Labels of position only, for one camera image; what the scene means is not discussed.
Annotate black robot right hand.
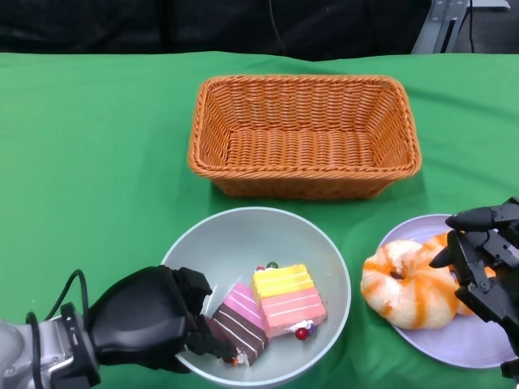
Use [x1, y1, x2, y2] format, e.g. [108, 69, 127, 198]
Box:
[429, 197, 519, 378]

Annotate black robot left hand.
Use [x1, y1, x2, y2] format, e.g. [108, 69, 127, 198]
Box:
[87, 265, 238, 374]

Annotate oblong orange striped bread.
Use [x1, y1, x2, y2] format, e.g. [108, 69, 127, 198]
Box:
[421, 231, 498, 316]

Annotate ring-shaped orange striped bread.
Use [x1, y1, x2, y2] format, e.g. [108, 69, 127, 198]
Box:
[360, 239, 461, 330]

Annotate grey round bowl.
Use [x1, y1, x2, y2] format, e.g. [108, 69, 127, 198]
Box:
[160, 207, 352, 386]

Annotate lavender round plate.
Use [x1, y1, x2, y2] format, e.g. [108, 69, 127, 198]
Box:
[377, 214, 519, 369]

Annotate pink and brown cake slice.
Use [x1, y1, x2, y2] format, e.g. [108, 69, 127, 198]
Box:
[204, 282, 269, 368]

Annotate yellow cake slice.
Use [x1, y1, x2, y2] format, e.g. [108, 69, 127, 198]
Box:
[251, 263, 315, 309]

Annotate orange wicker basket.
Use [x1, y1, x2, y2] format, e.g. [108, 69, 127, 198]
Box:
[187, 73, 423, 199]

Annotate green tablecloth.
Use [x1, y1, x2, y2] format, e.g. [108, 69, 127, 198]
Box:
[0, 50, 519, 389]

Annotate grey metal stand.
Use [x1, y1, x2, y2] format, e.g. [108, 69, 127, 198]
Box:
[411, 0, 471, 53]

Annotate black hanging cable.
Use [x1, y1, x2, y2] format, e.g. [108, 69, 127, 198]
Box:
[469, 0, 478, 53]
[267, 0, 288, 54]

